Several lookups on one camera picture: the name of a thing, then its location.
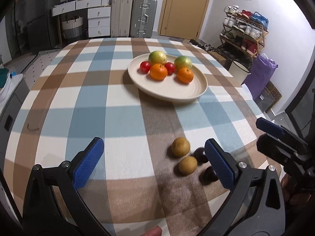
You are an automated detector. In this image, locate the shoe rack with shoes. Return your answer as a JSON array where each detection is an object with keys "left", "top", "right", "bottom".
[{"left": 220, "top": 5, "right": 269, "bottom": 59}]

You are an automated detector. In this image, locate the purple bag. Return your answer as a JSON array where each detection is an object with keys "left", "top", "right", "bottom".
[{"left": 243, "top": 53, "right": 278, "bottom": 100}]

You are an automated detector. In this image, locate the brown longan fruit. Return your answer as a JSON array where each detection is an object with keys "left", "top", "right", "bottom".
[
  {"left": 171, "top": 137, "right": 191, "bottom": 157},
  {"left": 178, "top": 156, "right": 197, "bottom": 175}
]

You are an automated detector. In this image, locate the red cherry tomato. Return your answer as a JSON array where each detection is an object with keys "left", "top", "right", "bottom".
[
  {"left": 139, "top": 61, "right": 151, "bottom": 74},
  {"left": 164, "top": 62, "right": 176, "bottom": 76}
]

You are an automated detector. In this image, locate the checkered tablecloth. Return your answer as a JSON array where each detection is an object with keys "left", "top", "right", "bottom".
[{"left": 4, "top": 38, "right": 272, "bottom": 235}]

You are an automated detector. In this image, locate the wooden door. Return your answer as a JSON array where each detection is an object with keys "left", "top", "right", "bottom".
[{"left": 158, "top": 0, "right": 210, "bottom": 40}]

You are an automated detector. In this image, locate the grey refrigerator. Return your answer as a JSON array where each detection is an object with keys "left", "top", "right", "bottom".
[{"left": 4, "top": 0, "right": 60, "bottom": 58}]

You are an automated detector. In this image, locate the white drawer desk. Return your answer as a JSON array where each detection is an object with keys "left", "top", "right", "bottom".
[{"left": 51, "top": 0, "right": 111, "bottom": 38}]

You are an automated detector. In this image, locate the yellow pear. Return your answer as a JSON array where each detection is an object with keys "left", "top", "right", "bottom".
[{"left": 148, "top": 51, "right": 167, "bottom": 65}]

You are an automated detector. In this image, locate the silver suitcase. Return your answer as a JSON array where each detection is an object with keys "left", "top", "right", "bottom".
[{"left": 130, "top": 0, "right": 158, "bottom": 38}]

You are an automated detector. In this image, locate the beige suitcase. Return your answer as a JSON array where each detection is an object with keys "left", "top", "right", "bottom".
[{"left": 110, "top": 0, "right": 133, "bottom": 37}]

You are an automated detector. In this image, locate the person's left hand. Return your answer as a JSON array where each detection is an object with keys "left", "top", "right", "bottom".
[{"left": 141, "top": 226, "right": 162, "bottom": 236}]

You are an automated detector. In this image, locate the person's right hand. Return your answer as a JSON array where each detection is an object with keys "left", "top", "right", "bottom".
[{"left": 280, "top": 174, "right": 311, "bottom": 207}]

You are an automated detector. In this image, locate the dark purple plum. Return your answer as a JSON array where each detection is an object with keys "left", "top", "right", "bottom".
[
  {"left": 199, "top": 166, "right": 219, "bottom": 185},
  {"left": 193, "top": 147, "right": 209, "bottom": 164}
]

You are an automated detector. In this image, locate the woven laundry basket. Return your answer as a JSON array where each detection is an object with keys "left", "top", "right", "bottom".
[{"left": 62, "top": 17, "right": 83, "bottom": 39}]

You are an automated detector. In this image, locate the cream round plate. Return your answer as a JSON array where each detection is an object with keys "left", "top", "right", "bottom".
[{"left": 127, "top": 53, "right": 208, "bottom": 103}]

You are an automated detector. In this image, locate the orange mandarin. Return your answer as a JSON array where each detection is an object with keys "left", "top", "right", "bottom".
[
  {"left": 149, "top": 63, "right": 168, "bottom": 81},
  {"left": 177, "top": 67, "right": 194, "bottom": 84}
]

